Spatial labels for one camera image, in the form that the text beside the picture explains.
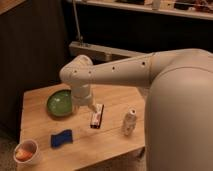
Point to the grey metal rail bench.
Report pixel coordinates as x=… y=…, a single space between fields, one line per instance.
x=100 y=53

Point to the white shelf ledge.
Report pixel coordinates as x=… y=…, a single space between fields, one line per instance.
x=154 y=7

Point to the white cup with orange contents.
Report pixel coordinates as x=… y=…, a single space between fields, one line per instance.
x=27 y=152

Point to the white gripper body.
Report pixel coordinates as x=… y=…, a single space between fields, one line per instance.
x=85 y=98

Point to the blue sponge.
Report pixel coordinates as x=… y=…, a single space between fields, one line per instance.
x=61 y=138

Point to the thin metal pole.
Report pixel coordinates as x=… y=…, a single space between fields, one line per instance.
x=79 y=37

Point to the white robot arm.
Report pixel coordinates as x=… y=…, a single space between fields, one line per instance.
x=178 y=120

